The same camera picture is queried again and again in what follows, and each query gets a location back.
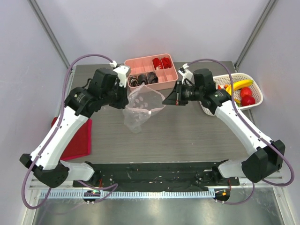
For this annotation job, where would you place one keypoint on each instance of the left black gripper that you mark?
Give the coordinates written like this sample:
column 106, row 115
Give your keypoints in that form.
column 124, row 101

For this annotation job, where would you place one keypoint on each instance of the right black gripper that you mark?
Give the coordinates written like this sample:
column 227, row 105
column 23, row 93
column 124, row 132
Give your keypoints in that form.
column 177, row 94

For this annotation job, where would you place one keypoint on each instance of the clear zip top bag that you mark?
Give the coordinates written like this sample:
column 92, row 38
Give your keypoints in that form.
column 143, row 103

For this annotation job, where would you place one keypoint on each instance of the yellow toy banana bunch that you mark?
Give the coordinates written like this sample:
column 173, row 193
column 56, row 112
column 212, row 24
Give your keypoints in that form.
column 242, row 83

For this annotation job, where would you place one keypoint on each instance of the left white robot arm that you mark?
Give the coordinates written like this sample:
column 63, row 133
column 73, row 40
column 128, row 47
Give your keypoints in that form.
column 107, row 87

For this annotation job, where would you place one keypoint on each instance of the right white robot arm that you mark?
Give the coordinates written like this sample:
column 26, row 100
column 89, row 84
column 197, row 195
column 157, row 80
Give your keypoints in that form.
column 263, row 159

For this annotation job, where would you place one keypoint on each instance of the pink divided storage box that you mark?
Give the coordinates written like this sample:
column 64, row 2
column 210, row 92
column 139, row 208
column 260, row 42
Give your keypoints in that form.
column 157, row 72

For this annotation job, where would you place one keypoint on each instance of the black items in box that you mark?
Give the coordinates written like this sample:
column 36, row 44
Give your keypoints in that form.
column 148, row 78

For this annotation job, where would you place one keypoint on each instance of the red clips in box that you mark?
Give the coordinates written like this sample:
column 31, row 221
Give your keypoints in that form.
column 161, row 63

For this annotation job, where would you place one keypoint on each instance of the white perforated plastic basket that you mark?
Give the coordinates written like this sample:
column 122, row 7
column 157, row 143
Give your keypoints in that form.
column 224, row 82

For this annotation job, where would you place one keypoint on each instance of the red folded cloth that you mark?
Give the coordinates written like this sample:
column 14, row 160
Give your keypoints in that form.
column 80, row 144

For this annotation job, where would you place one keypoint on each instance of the red toy apple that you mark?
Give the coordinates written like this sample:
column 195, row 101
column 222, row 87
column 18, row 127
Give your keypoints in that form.
column 247, row 100

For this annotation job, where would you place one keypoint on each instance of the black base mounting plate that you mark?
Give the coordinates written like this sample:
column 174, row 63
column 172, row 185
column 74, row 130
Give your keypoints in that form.
column 159, row 177

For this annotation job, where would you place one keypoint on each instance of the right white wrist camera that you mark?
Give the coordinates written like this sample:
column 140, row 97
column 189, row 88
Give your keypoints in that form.
column 185, row 73

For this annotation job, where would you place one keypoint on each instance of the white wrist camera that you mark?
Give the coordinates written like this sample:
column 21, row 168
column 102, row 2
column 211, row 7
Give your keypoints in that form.
column 123, row 72
column 185, row 73

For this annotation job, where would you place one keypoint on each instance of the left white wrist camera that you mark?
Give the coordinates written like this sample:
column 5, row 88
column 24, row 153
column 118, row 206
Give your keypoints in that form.
column 123, row 72

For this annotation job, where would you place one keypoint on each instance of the white slotted cable duct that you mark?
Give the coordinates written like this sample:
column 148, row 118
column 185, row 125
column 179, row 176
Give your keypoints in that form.
column 87, row 194

